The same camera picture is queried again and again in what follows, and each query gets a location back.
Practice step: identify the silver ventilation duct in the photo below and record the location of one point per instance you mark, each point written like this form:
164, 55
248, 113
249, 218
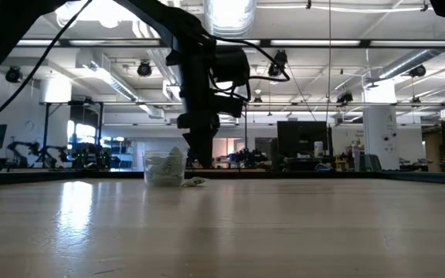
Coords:
230, 17
412, 60

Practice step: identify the black aluminium table frame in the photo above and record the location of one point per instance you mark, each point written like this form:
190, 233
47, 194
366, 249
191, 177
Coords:
284, 174

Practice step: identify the green sweetener packet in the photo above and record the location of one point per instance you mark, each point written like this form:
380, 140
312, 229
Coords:
160, 175
194, 180
174, 156

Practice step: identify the black overhead beam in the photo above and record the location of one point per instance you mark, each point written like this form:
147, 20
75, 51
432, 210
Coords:
365, 43

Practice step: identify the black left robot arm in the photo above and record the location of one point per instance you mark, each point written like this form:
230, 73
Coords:
191, 77

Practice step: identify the black background station frame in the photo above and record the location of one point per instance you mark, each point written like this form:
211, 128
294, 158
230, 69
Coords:
46, 135

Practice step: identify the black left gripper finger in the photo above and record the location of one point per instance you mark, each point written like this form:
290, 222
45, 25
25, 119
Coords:
203, 148

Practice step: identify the black background robot arm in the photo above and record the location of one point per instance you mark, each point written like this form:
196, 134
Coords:
33, 148

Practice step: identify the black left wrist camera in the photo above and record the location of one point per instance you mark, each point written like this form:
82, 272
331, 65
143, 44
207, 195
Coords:
230, 106

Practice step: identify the black monitor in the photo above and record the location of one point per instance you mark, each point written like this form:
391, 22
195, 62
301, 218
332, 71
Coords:
301, 139

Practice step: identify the clear plastic container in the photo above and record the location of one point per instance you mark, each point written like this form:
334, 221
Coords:
153, 162

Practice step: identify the white pillar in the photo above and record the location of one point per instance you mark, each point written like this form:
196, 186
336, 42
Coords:
381, 131

